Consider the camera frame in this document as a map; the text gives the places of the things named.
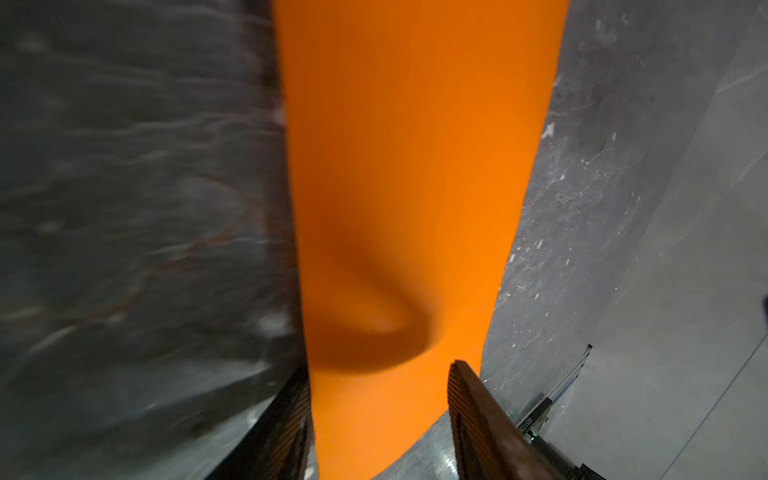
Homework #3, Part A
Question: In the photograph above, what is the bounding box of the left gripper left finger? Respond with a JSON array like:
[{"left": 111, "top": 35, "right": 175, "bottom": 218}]
[{"left": 208, "top": 364, "right": 313, "bottom": 480}]

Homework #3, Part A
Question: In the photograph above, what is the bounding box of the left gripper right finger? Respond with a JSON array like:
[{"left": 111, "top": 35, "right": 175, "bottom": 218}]
[{"left": 447, "top": 360, "right": 561, "bottom": 480}]

